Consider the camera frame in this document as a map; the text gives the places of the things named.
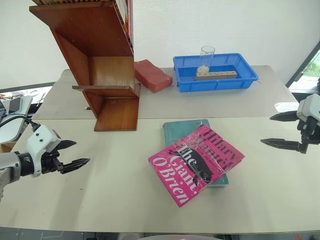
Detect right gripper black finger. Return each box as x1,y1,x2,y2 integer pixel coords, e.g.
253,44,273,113
260,137,309,155
269,111,298,123

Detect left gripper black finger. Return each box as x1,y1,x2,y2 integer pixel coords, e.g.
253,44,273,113
60,158,91,175
57,139,78,152

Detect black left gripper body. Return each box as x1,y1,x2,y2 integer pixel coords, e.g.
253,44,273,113
41,151,64,175

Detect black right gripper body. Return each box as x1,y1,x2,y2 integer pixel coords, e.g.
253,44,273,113
297,115,320,146

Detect pink paperback book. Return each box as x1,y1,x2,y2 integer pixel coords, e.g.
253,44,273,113
147,124,246,208

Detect teal hardcover book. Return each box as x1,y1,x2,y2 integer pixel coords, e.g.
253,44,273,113
162,119,230,189

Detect brown wooden bookshelf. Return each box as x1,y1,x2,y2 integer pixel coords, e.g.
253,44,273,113
28,1,142,133

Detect striped-spine book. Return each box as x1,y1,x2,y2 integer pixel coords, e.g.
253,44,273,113
112,0,135,54

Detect white side desk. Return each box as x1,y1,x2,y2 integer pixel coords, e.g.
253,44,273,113
0,95,34,145

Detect dark smartphone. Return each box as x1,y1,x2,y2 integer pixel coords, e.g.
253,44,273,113
8,97,22,114

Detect blue plastic bin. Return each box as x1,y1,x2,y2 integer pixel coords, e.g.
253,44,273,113
172,52,259,94

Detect wooden block with holes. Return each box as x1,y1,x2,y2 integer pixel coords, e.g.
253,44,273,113
195,70,238,82

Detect clear drinking glass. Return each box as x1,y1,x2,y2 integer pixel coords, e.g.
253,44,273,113
198,45,216,75

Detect red brick block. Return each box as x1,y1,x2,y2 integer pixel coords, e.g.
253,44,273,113
133,59,174,94

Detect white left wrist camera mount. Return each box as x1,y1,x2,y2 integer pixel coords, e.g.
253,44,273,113
25,124,64,178

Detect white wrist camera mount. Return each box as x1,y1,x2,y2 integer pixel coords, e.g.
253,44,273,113
296,93,320,124
25,124,64,178

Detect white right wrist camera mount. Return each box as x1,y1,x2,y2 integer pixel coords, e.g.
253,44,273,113
296,93,320,124

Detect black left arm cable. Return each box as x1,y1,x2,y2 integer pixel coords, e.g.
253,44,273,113
0,114,41,133

